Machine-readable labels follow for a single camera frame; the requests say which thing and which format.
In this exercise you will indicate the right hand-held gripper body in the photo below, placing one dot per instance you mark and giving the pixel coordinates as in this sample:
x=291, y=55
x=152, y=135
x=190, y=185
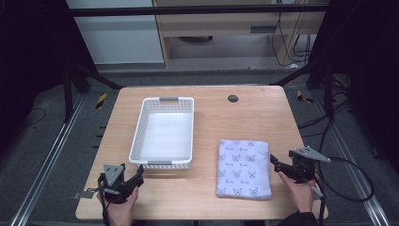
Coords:
x=302, y=168

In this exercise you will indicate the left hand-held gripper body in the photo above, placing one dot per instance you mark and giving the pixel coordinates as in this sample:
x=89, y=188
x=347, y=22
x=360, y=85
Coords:
x=114, y=175

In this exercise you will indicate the person's right hand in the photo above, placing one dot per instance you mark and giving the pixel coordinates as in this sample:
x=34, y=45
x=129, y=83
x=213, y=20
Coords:
x=301, y=196

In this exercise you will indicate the person's left hand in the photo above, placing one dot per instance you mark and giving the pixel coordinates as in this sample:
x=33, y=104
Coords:
x=120, y=213

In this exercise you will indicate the folded lilac cat-print towel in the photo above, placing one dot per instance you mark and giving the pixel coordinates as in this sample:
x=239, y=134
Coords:
x=244, y=169

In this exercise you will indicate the grey flat tab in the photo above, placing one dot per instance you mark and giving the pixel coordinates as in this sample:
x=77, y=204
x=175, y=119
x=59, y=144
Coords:
x=84, y=195

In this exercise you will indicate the white plastic basket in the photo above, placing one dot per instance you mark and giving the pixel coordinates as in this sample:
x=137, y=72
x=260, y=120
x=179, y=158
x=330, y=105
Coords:
x=164, y=135

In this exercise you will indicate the yellow black tape strip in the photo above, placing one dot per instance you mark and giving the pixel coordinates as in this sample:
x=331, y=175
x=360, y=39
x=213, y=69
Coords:
x=303, y=97
x=101, y=101

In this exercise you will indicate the black metal stand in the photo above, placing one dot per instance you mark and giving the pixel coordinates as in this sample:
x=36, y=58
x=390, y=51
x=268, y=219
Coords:
x=67, y=94
x=328, y=91

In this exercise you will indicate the black curtain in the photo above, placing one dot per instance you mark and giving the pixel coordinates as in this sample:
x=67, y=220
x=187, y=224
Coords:
x=31, y=47
x=367, y=62

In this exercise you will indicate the white cabinet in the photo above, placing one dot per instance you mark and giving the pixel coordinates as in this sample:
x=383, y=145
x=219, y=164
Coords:
x=119, y=37

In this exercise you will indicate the light wooden desk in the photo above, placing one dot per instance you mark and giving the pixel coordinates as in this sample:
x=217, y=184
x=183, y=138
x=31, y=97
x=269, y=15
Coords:
x=219, y=23

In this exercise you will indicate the black horizontal metal bar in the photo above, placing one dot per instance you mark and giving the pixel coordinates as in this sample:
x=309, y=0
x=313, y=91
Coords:
x=188, y=10

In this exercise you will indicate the aluminium floor rail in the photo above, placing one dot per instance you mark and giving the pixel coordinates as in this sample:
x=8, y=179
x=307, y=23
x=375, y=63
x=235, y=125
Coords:
x=47, y=163
x=354, y=175

